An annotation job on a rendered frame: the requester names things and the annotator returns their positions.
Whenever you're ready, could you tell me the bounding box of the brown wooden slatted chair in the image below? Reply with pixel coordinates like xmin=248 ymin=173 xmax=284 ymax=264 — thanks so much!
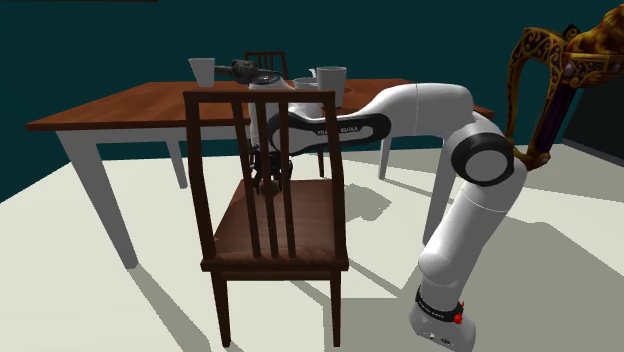
xmin=182 ymin=89 xmax=351 ymax=349

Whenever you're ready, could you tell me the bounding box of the white bowl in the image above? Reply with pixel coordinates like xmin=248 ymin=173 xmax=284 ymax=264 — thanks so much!
xmin=293 ymin=68 xmax=321 ymax=92

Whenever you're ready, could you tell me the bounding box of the large white cup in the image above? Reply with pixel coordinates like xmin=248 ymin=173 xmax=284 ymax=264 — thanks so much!
xmin=315 ymin=66 xmax=349 ymax=109

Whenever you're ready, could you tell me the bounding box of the dark grey long tool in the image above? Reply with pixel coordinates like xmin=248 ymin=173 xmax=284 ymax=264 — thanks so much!
xmin=213 ymin=58 xmax=284 ymax=87

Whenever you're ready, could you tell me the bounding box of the small white cup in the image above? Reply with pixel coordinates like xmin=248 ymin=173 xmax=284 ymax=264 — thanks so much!
xmin=187 ymin=57 xmax=217 ymax=88

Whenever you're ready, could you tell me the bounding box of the brown table with white legs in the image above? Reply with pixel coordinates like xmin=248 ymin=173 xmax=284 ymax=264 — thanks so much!
xmin=25 ymin=77 xmax=496 ymax=271

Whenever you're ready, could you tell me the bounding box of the ornate golden purple furniture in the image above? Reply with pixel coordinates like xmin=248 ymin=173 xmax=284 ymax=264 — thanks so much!
xmin=503 ymin=3 xmax=624 ymax=172

